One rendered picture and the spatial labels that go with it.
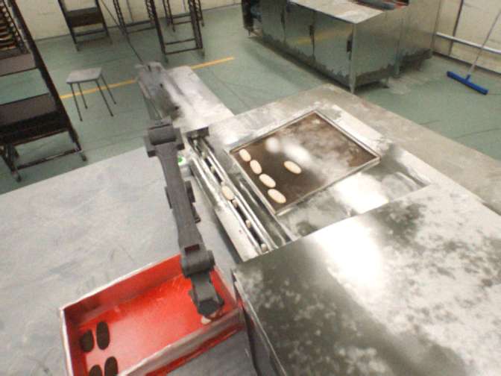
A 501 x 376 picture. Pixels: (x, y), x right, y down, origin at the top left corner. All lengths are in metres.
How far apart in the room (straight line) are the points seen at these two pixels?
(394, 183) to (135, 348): 1.03
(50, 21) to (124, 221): 6.99
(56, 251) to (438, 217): 1.35
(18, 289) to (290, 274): 1.12
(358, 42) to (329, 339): 3.65
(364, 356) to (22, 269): 1.32
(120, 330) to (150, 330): 0.09
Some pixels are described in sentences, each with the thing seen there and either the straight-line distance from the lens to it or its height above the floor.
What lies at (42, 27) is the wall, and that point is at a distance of 8.43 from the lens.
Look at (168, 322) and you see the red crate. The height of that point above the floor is 0.82.
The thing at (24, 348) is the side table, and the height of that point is 0.82.
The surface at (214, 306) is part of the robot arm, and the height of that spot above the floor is 1.03.
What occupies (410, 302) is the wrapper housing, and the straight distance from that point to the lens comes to 0.66.
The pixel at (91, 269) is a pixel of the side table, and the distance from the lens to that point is 1.50.
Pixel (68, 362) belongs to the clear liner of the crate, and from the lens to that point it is 1.17.
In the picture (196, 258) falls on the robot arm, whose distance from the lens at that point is 0.96.
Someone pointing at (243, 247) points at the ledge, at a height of 0.86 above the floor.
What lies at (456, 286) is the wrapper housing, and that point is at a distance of 0.71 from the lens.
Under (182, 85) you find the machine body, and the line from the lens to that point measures 2.81.
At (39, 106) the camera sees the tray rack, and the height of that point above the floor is 0.52.
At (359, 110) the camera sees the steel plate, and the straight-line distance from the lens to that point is 2.24.
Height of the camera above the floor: 1.83
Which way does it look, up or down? 38 degrees down
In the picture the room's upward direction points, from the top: 6 degrees counter-clockwise
